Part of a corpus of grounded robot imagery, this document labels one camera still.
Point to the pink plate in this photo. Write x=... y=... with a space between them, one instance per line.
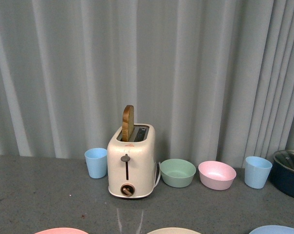
x=62 y=230

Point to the blue plate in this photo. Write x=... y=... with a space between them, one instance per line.
x=272 y=229

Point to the brown bread slice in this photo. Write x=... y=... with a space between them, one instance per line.
x=128 y=123

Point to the cream white toaster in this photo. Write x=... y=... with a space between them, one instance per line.
x=132 y=165

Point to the green bowl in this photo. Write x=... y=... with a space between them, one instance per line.
x=177 y=173

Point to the light blue cup left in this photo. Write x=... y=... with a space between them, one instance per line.
x=96 y=160

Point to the light blue cup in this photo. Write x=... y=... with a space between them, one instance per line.
x=257 y=170
x=96 y=160

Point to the grey pleated curtain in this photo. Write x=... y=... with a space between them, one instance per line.
x=214 y=77

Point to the pink bowl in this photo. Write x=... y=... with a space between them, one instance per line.
x=216 y=175

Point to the beige plate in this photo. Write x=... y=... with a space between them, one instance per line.
x=173 y=230

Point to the light blue cup right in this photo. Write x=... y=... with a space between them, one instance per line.
x=257 y=170

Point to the glass pot lid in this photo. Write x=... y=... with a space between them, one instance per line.
x=285 y=158

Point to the dark blue pot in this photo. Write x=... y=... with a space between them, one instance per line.
x=282 y=179

